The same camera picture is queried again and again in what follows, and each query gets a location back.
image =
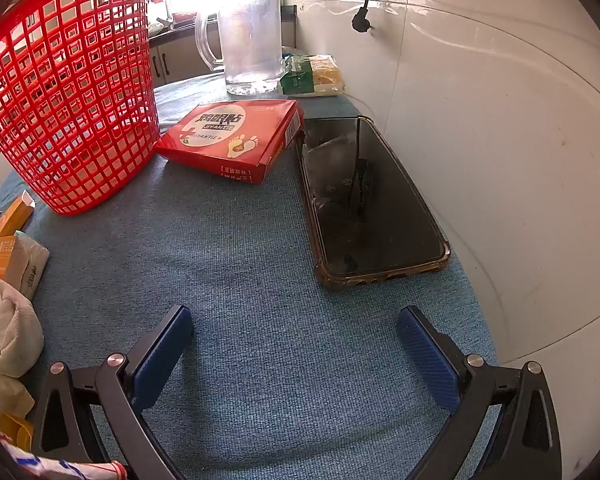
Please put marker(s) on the small orange box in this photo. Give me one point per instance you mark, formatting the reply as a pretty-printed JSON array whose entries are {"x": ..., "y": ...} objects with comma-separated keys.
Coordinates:
[{"x": 2, "y": 260}]

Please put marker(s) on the orange and beige packet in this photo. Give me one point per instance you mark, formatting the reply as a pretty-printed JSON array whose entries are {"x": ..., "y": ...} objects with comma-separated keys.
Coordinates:
[{"x": 32, "y": 270}]

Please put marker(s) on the blue tablecloth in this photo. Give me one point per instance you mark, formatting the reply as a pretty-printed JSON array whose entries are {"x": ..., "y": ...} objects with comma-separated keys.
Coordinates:
[{"x": 260, "y": 270}]

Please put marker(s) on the green yellow food packet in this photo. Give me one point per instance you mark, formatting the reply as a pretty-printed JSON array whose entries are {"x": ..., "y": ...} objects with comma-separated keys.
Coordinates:
[{"x": 310, "y": 75}]

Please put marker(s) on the long orange box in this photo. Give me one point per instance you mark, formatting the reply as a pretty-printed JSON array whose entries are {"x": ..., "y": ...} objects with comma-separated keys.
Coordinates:
[{"x": 12, "y": 215}]

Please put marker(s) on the clear plastic pitcher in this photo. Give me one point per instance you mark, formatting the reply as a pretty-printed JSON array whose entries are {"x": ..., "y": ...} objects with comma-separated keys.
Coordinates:
[{"x": 250, "y": 35}]

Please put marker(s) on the black smartphone in clear case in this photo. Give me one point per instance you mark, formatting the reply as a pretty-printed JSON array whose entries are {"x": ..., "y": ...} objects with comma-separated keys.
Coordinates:
[{"x": 380, "y": 220}]

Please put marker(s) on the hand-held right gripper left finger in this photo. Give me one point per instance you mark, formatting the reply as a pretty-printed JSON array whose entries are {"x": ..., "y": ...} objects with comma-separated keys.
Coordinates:
[{"x": 162, "y": 355}]

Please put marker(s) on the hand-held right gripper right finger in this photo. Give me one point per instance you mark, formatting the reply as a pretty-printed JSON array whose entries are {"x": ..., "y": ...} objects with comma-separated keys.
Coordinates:
[{"x": 425, "y": 355}]

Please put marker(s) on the white printed wrapper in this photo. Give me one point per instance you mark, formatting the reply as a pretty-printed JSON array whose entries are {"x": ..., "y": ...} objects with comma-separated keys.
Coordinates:
[{"x": 55, "y": 467}]

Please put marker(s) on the yellow plastic piece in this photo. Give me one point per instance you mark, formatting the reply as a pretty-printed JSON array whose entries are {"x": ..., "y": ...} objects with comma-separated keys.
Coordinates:
[{"x": 17, "y": 432}]

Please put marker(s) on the rolled white towel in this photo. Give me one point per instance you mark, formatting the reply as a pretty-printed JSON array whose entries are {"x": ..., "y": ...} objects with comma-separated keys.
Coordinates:
[{"x": 10, "y": 325}]

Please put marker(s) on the red plastic mesh basket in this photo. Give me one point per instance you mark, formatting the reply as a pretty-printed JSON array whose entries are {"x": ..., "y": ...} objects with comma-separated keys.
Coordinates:
[{"x": 70, "y": 110}]

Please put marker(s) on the red flat box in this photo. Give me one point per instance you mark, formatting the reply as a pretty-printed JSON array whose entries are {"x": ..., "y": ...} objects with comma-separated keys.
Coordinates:
[{"x": 220, "y": 130}]

